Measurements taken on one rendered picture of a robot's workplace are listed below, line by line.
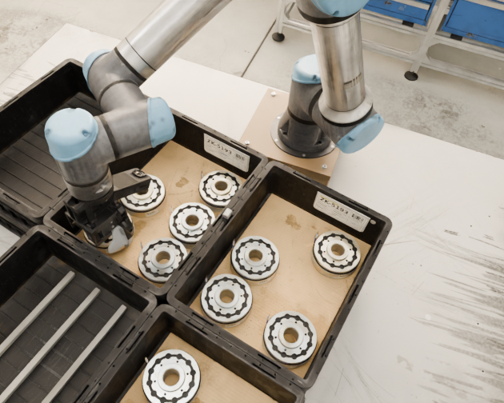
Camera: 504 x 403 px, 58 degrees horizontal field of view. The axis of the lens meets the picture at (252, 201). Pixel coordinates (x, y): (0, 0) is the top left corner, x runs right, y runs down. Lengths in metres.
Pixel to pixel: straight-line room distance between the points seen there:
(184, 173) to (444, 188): 0.75
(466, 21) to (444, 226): 1.57
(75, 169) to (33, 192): 0.42
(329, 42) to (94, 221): 0.52
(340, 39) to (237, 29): 2.19
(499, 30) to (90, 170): 2.33
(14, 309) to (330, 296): 0.63
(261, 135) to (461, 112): 1.75
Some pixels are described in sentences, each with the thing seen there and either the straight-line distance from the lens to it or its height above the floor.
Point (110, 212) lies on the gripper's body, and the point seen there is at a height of 0.99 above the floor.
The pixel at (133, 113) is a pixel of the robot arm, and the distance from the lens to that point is 0.75.
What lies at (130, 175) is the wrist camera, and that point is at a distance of 0.91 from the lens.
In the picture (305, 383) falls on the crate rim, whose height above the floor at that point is 0.93.
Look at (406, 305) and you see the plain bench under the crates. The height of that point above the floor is 0.70.
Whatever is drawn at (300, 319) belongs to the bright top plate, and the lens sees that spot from 0.92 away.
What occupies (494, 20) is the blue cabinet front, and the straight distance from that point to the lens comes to 2.71.
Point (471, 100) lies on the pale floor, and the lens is 2.93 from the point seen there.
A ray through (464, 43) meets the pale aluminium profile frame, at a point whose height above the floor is 0.30.
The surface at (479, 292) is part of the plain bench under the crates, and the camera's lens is 1.28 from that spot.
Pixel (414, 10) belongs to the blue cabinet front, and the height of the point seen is 0.39.
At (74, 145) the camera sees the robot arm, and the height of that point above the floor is 1.20.
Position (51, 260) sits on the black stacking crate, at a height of 0.83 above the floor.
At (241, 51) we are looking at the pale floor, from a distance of 2.83.
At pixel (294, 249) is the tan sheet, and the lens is 1.02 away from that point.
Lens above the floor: 1.71
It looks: 55 degrees down
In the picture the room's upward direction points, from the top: 7 degrees clockwise
